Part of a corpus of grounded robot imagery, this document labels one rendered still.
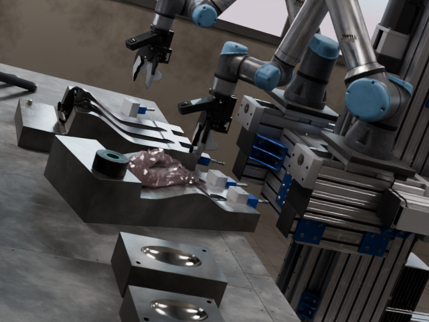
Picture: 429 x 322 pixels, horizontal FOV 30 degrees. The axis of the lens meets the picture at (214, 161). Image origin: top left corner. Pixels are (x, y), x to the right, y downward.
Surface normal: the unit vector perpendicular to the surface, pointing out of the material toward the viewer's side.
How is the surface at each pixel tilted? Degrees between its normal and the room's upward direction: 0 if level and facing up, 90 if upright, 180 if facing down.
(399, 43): 90
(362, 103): 96
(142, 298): 0
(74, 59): 90
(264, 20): 90
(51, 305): 0
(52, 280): 0
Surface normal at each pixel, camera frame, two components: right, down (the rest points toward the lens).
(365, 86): -0.45, 0.22
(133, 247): 0.31, -0.91
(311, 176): 0.28, 0.36
